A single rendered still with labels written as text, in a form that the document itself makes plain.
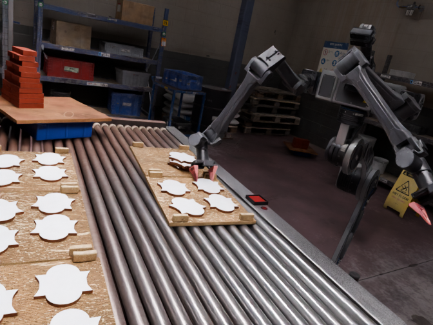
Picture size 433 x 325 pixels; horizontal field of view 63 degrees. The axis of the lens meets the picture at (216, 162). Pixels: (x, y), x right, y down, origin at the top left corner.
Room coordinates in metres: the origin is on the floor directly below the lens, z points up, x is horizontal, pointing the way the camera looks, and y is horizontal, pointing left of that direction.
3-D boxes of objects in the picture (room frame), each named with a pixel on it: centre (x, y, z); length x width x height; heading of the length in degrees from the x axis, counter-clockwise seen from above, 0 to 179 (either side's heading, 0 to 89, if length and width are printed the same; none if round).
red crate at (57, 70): (5.43, 2.48, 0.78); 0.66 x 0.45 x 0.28; 124
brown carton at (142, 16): (5.91, 1.72, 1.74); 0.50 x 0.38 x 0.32; 124
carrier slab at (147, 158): (1.74, 0.23, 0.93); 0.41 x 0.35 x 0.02; 27
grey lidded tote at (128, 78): (5.95, 1.65, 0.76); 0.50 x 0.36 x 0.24; 130
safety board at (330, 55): (7.20, -1.76, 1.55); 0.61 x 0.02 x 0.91; 34
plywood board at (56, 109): (1.91, 0.98, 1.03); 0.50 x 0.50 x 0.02; 51
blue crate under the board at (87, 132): (1.88, 0.92, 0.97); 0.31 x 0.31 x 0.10; 51
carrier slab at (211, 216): (1.36, 0.05, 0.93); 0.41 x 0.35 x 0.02; 26
